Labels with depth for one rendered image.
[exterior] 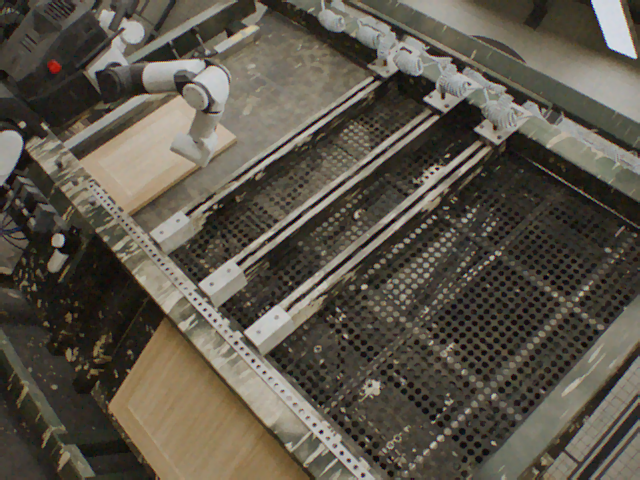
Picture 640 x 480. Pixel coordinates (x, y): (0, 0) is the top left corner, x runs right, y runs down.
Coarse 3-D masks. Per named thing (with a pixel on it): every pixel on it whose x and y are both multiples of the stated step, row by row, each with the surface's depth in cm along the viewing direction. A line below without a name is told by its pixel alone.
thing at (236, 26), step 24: (240, 24) 280; (360, 120) 240; (504, 192) 206; (456, 216) 206; (504, 216) 206; (432, 240) 204; (288, 264) 200; (312, 264) 199; (624, 288) 180; (384, 336) 181; (576, 336) 177; (408, 360) 175; (408, 384) 176; (480, 408) 165; (504, 432) 160
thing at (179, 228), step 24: (384, 48) 220; (384, 72) 227; (360, 96) 226; (312, 120) 221; (336, 120) 223; (288, 144) 216; (312, 144) 222; (240, 168) 212; (264, 168) 212; (216, 192) 208; (240, 192) 210; (192, 216) 202; (216, 216) 209; (168, 240) 199
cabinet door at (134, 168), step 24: (144, 120) 241; (168, 120) 240; (192, 120) 237; (120, 144) 235; (144, 144) 233; (168, 144) 232; (96, 168) 229; (120, 168) 227; (144, 168) 226; (168, 168) 224; (192, 168) 223; (120, 192) 220; (144, 192) 218
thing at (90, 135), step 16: (240, 32) 264; (256, 32) 264; (224, 48) 258; (144, 96) 246; (160, 96) 250; (112, 112) 243; (128, 112) 243; (96, 128) 239; (112, 128) 242; (64, 144) 236; (80, 144) 236
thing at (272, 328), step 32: (512, 96) 194; (480, 128) 204; (512, 128) 203; (480, 160) 203; (416, 192) 197; (448, 192) 200; (384, 224) 191; (416, 224) 197; (352, 256) 186; (320, 288) 180; (288, 320) 176
